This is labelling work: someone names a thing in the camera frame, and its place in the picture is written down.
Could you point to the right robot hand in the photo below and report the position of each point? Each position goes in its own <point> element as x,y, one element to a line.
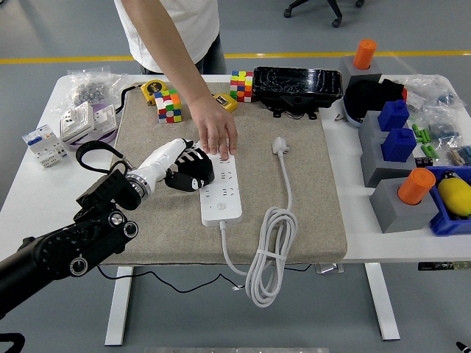
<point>461,348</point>

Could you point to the person's right hand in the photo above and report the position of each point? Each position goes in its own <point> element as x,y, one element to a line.
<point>213,125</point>

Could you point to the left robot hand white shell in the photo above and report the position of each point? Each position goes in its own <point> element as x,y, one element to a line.
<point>162,158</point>

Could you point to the white power strip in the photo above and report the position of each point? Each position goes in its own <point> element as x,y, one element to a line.
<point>221,206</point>

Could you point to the person's right forearm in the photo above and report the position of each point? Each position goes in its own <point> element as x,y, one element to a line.
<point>171,51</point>

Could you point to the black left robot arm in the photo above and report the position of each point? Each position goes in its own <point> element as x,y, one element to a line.
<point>66,250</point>

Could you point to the tall colourful puzzle cube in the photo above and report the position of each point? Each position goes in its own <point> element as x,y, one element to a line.
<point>241,86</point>

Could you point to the yellow tape measure black dial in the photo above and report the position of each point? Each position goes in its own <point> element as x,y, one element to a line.
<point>152,90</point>

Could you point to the grey-brown mat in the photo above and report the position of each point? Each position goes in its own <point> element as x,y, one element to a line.
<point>165,228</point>

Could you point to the black cracked screen device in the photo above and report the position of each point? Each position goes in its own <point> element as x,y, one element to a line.
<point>294,82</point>

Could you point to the white table leg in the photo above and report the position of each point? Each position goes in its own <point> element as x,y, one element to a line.
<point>382,301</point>
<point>118,305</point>

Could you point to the clear bag of metal nuts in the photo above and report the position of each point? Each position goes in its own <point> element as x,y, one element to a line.
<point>88,92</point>

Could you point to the person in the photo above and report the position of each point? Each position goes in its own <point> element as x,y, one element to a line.
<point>198,25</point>

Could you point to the white circuit breaker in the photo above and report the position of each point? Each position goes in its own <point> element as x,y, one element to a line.
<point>40,143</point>

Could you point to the blue plastic bin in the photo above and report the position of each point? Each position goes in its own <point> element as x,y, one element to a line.
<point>447,224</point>

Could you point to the white and blue bowl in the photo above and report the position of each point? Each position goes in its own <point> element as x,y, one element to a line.
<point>351,115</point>

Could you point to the grey block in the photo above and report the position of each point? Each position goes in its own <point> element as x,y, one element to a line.
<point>397,217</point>
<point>371,165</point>
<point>368,128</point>
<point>346,68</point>

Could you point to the yellow rounded object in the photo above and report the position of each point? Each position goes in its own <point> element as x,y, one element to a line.
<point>456,196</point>

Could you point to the black office chair base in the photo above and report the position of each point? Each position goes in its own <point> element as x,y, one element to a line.
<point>333,9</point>

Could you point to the orange cylinder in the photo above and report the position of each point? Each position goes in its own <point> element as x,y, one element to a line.
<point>364,53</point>
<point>416,185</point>

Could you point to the blue block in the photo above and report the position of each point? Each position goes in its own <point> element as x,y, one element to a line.
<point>393,115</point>
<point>398,145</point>

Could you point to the clear bag of mixed parts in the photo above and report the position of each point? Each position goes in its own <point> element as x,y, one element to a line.
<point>460,154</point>

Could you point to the green peg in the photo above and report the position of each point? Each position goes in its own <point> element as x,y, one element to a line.
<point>415,130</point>
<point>435,152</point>
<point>426,150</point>
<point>424,136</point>

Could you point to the clear bag with white label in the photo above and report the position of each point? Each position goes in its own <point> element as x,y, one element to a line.
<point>416,97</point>

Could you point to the clear bag of blue parts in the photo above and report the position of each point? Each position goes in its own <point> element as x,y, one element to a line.
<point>445,99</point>
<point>443,128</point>

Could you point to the white switch panel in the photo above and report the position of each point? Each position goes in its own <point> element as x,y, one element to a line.
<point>105,117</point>

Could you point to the white boxed wall socket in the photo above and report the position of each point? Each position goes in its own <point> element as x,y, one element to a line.
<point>75,123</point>

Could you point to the metal table bracket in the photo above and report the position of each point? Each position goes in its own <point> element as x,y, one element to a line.
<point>329,268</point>

